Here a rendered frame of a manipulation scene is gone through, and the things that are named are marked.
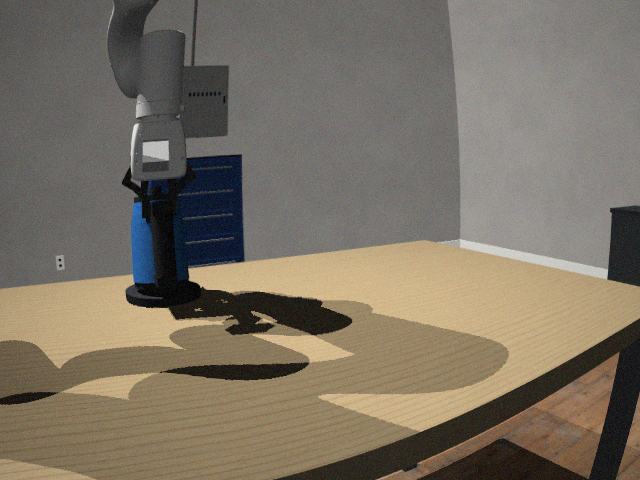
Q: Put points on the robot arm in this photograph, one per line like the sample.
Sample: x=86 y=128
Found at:
x=156 y=70

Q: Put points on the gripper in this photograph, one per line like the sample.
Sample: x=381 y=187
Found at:
x=159 y=128

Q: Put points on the blue kettle with black handle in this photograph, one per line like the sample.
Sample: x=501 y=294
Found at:
x=162 y=265

